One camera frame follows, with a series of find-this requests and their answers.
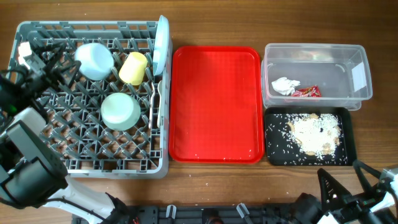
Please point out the blue bowl with rice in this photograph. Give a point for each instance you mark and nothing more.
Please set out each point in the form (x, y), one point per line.
(96, 61)

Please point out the black plastic tray bin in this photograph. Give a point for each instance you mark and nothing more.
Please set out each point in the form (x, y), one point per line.
(282, 150)

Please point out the clear plastic bin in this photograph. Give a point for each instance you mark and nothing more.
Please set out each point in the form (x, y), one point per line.
(340, 71)

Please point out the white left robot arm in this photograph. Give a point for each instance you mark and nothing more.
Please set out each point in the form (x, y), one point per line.
(32, 175)

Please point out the spilled rice food waste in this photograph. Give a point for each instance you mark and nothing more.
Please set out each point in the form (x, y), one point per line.
(315, 135)

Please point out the grey dishwasher rack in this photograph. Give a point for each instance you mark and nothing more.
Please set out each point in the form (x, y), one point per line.
(75, 131)

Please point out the red plastic tray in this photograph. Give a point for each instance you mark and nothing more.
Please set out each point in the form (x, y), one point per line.
(216, 105)

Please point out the white plastic fork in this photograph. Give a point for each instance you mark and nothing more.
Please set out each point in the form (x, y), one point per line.
(151, 105)

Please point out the light green bowl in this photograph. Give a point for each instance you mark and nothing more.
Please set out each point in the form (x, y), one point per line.
(120, 111)

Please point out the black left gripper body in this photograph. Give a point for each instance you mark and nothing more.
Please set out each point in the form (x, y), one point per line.
(35, 84)

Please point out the yellow plastic cup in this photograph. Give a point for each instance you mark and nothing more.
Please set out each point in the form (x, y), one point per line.
(133, 69)

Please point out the red snack wrapper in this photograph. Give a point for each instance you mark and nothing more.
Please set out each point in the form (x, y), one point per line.
(312, 91)

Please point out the white tissue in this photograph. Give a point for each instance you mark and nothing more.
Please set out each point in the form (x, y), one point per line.
(284, 86)

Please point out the light blue plate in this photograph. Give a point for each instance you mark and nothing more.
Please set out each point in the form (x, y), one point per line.
(161, 45)

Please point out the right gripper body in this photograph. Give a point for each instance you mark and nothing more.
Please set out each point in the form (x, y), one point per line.
(359, 208)

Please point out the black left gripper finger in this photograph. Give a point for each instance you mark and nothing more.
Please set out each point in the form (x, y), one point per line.
(66, 75)
(50, 54)

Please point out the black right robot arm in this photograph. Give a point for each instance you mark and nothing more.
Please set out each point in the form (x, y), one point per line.
(309, 208)

